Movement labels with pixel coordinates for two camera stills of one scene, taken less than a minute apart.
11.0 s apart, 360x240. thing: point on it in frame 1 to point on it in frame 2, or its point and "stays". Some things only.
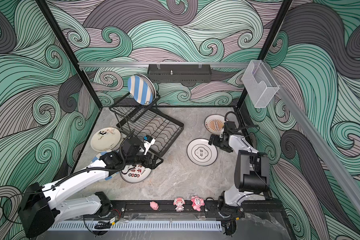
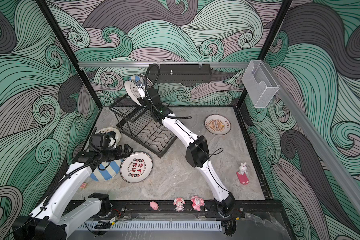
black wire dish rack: (159, 130) stays
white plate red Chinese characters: (135, 173) stays
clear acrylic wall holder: (260, 84) stays
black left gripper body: (146, 160) to (113, 154)
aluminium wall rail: (175, 64) stays
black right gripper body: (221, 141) to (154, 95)
